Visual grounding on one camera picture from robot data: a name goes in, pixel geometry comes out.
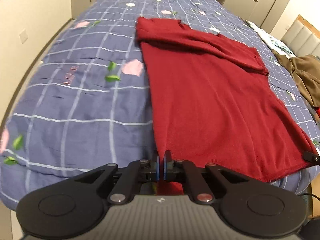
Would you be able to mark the dark red long-sleeve shirt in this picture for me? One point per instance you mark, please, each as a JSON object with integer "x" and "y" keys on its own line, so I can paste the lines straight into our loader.
{"x": 212, "y": 105}

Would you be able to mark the grey padded wooden headboard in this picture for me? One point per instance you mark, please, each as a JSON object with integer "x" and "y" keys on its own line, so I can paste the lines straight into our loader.
{"x": 302, "y": 35}

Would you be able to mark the bright red cloth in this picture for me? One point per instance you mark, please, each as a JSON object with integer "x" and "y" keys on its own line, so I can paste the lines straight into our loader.
{"x": 318, "y": 112}

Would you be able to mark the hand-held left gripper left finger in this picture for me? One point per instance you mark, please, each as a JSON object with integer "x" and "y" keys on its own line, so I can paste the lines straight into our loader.
{"x": 156, "y": 168}

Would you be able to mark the brown garment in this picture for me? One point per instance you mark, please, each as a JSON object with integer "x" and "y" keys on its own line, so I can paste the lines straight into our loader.
{"x": 305, "y": 75}

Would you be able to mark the white wall socket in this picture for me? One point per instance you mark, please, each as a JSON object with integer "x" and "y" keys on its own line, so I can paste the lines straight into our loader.
{"x": 23, "y": 35}

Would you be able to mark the blue checked floral quilt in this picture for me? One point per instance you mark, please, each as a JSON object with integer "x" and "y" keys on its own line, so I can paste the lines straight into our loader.
{"x": 82, "y": 105}

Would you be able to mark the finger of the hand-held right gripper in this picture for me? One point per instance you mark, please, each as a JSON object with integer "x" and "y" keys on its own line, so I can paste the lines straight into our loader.
{"x": 312, "y": 158}

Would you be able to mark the light blue patterned cloth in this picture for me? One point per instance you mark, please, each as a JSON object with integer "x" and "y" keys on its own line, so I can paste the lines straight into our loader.
{"x": 272, "y": 38}

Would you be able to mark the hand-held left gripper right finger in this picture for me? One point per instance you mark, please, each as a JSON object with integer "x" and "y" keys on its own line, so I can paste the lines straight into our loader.
{"x": 166, "y": 168}

